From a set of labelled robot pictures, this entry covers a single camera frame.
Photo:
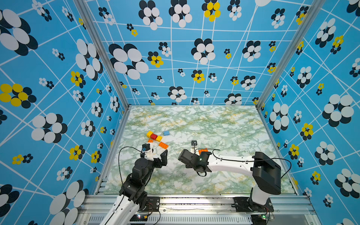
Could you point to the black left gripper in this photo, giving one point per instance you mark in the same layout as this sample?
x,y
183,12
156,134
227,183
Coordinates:
x,y
159,164

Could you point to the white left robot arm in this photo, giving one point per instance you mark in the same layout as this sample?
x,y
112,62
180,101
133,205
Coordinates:
x,y
132,196

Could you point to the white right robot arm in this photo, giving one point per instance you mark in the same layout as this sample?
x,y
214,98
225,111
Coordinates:
x,y
263,169

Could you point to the orange long lego plate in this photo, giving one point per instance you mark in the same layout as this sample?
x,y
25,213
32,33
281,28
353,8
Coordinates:
x,y
163,145

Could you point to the red square lego brick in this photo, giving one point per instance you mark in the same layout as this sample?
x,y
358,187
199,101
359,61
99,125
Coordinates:
x,y
153,136

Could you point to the yellow square lego brick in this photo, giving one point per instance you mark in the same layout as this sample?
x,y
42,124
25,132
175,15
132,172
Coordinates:
x,y
149,134

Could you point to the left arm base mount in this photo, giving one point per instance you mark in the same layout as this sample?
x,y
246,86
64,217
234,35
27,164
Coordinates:
x,y
149,204

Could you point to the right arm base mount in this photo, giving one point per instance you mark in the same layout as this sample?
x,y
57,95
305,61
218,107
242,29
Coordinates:
x,y
245,204

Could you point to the aluminium front rail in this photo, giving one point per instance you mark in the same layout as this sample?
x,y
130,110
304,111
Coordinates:
x,y
212,209

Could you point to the left aluminium corner post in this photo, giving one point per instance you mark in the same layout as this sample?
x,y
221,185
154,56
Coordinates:
x,y
94,35

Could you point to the aluminium corner post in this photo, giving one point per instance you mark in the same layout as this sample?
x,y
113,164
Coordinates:
x,y
94,35
298,37

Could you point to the right aluminium corner post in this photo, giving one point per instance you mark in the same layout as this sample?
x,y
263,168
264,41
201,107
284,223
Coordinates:
x,y
298,37

